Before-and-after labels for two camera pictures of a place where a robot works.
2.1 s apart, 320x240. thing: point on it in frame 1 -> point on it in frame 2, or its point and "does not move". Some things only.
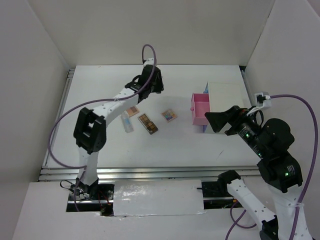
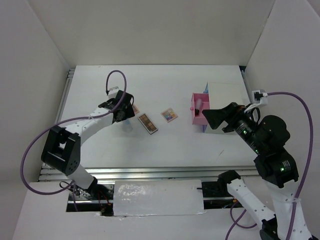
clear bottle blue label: (128, 127) does not move
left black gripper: (160, 86) -> (128, 113)
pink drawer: (200, 105) does not move
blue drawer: (206, 91) does not move
